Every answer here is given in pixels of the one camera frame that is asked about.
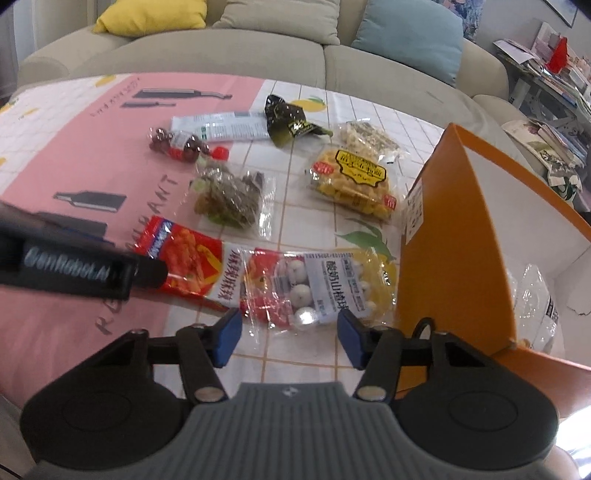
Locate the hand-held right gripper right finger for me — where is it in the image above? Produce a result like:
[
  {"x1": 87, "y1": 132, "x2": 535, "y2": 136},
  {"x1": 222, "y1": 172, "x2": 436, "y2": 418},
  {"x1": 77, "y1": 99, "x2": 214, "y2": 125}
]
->
[{"x1": 337, "y1": 309, "x2": 482, "y2": 402}]

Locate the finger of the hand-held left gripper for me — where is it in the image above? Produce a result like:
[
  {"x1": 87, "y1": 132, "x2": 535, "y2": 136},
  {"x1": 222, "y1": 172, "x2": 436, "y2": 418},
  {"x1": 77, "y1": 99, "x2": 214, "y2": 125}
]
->
[
  {"x1": 0, "y1": 201, "x2": 117, "y2": 252},
  {"x1": 132, "y1": 257, "x2": 170, "y2": 293}
]

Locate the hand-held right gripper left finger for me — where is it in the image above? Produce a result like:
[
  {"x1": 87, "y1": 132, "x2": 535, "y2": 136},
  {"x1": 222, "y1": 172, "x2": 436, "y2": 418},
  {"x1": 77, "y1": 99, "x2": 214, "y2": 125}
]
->
[{"x1": 99, "y1": 307, "x2": 243, "y2": 405}]

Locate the red snack packet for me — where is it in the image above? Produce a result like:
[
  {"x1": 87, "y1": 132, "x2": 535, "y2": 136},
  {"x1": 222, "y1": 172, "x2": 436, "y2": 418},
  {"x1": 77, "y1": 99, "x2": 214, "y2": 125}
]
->
[{"x1": 133, "y1": 215, "x2": 242, "y2": 311}]

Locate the clear packet of white balls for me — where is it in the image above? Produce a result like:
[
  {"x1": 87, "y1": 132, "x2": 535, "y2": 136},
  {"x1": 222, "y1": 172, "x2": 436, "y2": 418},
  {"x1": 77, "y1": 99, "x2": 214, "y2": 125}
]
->
[{"x1": 239, "y1": 246, "x2": 399, "y2": 331}]

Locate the clear packet of red-brown dates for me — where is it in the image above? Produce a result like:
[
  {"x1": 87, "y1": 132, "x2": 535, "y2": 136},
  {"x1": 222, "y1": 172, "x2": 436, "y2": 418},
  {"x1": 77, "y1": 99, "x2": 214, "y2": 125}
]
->
[{"x1": 148, "y1": 127, "x2": 230, "y2": 164}]

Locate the orange cardboard box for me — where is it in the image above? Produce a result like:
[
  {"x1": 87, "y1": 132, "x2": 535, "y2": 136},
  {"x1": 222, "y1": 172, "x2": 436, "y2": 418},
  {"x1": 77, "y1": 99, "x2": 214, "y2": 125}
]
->
[{"x1": 396, "y1": 122, "x2": 591, "y2": 403}]

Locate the black and green snack packet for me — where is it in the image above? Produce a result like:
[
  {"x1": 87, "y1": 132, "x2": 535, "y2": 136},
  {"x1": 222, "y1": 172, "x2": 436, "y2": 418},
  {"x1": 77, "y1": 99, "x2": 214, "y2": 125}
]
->
[{"x1": 263, "y1": 93, "x2": 334, "y2": 148}]

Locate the clear packet of green-brown snacks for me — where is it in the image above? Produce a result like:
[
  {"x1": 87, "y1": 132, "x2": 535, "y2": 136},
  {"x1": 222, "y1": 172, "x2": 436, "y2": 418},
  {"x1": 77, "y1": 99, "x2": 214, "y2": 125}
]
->
[{"x1": 191, "y1": 159, "x2": 276, "y2": 232}]

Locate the pink and white printed tablecloth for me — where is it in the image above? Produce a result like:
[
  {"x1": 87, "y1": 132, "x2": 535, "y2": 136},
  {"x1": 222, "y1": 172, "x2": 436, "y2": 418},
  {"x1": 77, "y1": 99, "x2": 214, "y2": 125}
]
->
[{"x1": 0, "y1": 73, "x2": 459, "y2": 416}]

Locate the yellow snack packet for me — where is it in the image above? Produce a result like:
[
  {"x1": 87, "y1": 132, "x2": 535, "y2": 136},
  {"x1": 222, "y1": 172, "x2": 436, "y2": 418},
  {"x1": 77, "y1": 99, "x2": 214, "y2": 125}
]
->
[{"x1": 306, "y1": 145, "x2": 403, "y2": 225}]

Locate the long white snack packet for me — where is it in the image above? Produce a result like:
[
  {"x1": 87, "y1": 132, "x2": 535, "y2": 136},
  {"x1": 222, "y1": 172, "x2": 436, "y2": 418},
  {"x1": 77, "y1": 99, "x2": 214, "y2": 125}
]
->
[{"x1": 170, "y1": 111, "x2": 271, "y2": 142}]

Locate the clear plastic snack bag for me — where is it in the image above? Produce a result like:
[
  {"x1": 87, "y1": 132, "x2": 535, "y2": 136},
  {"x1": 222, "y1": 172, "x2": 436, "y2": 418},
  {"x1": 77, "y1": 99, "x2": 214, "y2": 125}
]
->
[{"x1": 507, "y1": 263, "x2": 562, "y2": 354}]

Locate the clear packet of pale nuts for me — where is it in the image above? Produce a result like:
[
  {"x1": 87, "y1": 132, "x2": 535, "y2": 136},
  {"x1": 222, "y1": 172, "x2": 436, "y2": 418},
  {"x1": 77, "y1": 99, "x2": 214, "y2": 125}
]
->
[{"x1": 338, "y1": 119, "x2": 402, "y2": 163}]

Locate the yellow cushion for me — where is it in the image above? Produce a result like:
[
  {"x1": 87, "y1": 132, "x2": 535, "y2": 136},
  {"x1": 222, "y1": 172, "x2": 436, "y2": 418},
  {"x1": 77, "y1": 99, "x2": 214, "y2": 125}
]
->
[{"x1": 92, "y1": 0, "x2": 208, "y2": 34}]

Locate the beige sofa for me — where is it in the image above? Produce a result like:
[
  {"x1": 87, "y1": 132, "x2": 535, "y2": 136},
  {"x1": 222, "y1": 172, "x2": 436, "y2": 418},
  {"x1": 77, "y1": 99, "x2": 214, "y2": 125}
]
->
[{"x1": 16, "y1": 0, "x2": 548, "y2": 178}]

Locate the stack of magazines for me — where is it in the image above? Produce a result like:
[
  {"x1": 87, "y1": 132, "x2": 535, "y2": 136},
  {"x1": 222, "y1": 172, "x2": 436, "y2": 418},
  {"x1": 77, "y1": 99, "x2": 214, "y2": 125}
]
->
[{"x1": 502, "y1": 117, "x2": 591, "y2": 210}]

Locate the beige cushion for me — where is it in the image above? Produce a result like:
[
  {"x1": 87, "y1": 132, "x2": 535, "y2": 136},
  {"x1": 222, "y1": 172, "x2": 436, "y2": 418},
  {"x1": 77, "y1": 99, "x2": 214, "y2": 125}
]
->
[{"x1": 211, "y1": 0, "x2": 342, "y2": 46}]

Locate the blue cushion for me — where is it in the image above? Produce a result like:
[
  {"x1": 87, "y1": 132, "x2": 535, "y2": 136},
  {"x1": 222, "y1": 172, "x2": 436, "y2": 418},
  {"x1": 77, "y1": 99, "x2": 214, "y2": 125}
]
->
[{"x1": 351, "y1": 0, "x2": 465, "y2": 88}]

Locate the grey side table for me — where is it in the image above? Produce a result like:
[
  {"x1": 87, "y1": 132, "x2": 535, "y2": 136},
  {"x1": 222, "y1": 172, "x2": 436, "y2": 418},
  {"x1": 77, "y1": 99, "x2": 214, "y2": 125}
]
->
[{"x1": 508, "y1": 55, "x2": 591, "y2": 134}]

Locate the side table with books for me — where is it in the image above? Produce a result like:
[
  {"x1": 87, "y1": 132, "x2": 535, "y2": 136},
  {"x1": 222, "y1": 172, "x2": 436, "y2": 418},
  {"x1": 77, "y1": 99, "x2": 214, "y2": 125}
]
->
[{"x1": 492, "y1": 21, "x2": 591, "y2": 118}]

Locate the red paper bag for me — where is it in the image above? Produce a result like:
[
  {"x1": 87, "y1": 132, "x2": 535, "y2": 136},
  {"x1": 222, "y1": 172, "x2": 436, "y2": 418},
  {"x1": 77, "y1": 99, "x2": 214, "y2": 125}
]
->
[{"x1": 549, "y1": 36, "x2": 570, "y2": 75}]

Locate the framed wall picture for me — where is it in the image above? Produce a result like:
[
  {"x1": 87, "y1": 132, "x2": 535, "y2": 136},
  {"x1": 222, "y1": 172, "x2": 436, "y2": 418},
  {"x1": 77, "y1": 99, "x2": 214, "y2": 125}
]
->
[{"x1": 542, "y1": 0, "x2": 579, "y2": 27}]

